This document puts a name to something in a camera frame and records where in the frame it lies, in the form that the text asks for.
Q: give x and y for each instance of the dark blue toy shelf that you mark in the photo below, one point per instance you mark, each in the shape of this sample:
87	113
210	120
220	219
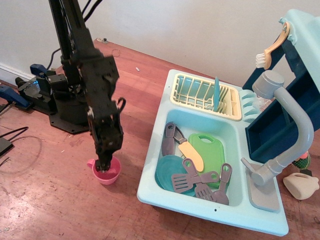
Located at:
274	131

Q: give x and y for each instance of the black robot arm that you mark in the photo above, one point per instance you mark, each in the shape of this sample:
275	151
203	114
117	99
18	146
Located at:
96	74

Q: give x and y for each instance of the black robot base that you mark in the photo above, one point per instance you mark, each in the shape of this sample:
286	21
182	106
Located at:
71	106

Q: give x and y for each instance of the black flat device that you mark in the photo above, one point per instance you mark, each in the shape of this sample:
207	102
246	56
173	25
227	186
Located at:
5	146

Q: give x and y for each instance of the green toy vegetable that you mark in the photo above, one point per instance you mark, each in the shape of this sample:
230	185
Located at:
303	163

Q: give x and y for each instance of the yellow dish rack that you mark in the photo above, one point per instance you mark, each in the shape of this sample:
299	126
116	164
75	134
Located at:
196	93

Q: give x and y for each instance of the green cutting board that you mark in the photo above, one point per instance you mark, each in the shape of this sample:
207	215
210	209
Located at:
210	149

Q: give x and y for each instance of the light blue toy sink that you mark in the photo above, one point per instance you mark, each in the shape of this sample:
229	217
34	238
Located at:
240	212

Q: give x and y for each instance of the teal plate in rack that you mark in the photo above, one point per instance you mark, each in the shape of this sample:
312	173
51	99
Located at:
216	95

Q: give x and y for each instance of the grey toy ladle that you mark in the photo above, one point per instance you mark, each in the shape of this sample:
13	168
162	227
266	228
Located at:
220	195

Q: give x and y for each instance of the yellow toy knife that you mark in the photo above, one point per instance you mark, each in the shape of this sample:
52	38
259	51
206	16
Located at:
188	150

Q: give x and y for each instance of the pink plastic cup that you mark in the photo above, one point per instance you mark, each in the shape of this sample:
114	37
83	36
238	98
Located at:
107	177

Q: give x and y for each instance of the tan dish brush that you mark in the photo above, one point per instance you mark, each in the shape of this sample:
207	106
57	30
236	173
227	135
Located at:
264	60

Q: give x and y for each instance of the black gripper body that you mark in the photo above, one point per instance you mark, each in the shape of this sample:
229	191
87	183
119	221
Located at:
107	134

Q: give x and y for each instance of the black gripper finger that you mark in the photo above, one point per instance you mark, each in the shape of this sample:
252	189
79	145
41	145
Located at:
106	163
98	165

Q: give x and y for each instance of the grey toy faucet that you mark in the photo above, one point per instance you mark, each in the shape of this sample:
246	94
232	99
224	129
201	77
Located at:
270	84

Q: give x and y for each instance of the grey slotted spatula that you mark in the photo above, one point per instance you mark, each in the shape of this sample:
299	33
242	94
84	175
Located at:
183	182

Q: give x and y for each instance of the teal plate in sink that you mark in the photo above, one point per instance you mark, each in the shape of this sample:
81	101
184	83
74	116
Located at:
166	167

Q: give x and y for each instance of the blue black clamp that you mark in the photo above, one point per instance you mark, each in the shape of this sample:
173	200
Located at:
35	93

